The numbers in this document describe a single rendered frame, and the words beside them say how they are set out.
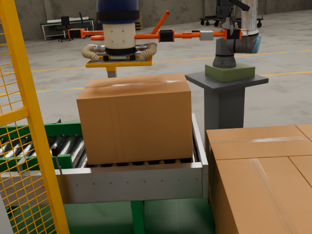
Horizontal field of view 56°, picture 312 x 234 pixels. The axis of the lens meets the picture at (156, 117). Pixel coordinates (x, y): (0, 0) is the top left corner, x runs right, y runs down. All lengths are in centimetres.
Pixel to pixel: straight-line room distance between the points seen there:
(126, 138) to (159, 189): 33
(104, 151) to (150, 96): 41
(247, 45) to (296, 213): 139
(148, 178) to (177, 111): 39
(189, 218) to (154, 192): 58
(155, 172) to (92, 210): 89
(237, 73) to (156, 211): 122
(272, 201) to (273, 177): 19
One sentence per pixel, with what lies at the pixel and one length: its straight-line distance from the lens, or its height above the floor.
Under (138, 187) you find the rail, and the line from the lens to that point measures 159.
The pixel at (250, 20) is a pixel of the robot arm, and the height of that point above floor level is 120.
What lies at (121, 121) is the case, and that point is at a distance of 159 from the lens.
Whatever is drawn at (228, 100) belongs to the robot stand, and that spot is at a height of 57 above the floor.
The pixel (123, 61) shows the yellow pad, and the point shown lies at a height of 112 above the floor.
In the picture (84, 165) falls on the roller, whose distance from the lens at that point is 175.
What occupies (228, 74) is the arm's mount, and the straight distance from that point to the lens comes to 237.
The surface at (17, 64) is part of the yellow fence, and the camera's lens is 134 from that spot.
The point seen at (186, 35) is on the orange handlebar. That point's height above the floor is 121.
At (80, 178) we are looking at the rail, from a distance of 161.
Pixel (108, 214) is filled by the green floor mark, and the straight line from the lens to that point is 223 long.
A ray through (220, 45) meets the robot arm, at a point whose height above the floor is 102.
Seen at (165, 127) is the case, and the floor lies 75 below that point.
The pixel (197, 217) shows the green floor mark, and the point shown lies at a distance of 213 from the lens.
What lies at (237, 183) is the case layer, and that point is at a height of 54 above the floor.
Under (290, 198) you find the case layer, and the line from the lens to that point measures 147.
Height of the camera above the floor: 141
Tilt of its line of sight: 22 degrees down
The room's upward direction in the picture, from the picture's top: 5 degrees counter-clockwise
